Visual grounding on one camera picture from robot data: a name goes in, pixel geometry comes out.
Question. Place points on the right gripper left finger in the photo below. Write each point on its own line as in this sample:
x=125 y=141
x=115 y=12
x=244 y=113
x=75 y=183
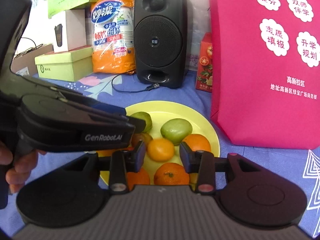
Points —
x=122 y=162

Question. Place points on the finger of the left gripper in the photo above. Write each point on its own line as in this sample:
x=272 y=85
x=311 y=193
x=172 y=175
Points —
x=85 y=103
x=139 y=124

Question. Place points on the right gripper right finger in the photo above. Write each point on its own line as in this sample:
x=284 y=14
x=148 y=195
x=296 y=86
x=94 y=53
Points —
x=203 y=164

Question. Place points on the green apple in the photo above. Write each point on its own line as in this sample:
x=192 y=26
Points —
x=176 y=130
x=146 y=117

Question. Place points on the brown red plum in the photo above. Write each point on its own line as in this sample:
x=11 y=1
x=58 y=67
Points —
x=145 y=137

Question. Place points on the small orange top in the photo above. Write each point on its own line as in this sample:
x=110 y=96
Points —
x=160 y=150

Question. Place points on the green apple front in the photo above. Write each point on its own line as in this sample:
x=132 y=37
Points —
x=176 y=130

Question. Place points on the person's left hand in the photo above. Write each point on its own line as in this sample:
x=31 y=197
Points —
x=22 y=168

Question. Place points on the yellow round plate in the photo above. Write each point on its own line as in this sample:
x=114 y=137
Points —
x=163 y=111

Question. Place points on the brown cardboard box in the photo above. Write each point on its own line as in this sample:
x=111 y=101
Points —
x=24 y=63

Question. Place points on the light green flat box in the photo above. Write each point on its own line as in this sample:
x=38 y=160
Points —
x=65 y=66

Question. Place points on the red juice carton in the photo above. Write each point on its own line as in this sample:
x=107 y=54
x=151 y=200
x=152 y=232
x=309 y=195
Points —
x=204 y=77

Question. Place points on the orange paper cup pack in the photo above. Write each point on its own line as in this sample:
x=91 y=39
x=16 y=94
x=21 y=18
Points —
x=112 y=36

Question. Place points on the white cup box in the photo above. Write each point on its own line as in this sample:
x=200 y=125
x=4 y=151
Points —
x=69 y=30

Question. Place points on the black speaker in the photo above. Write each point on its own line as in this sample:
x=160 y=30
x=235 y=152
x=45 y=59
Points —
x=161 y=41

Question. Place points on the pink tote bag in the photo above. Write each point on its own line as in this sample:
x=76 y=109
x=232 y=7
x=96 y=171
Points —
x=266 y=72

